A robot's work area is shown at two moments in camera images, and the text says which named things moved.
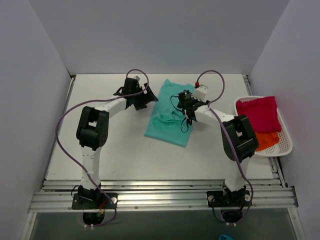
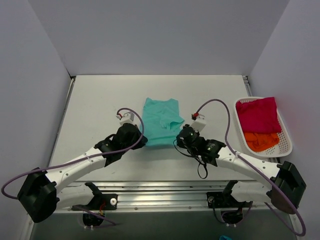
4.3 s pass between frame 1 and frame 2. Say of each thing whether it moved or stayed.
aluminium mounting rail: stayed
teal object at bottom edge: stayed
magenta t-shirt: stayed
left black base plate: stayed
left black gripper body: moved
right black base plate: stayed
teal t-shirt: moved
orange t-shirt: stayed
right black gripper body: moved
